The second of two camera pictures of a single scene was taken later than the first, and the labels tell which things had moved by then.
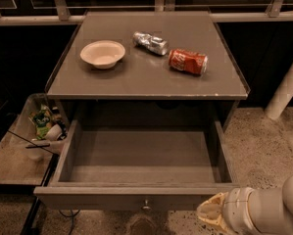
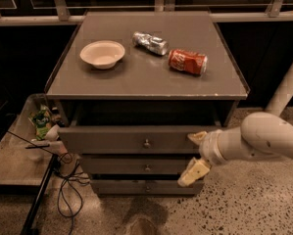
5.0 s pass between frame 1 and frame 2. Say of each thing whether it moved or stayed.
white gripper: moved
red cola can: stayed
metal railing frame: stayed
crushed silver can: stayed
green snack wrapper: stayed
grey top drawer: moved
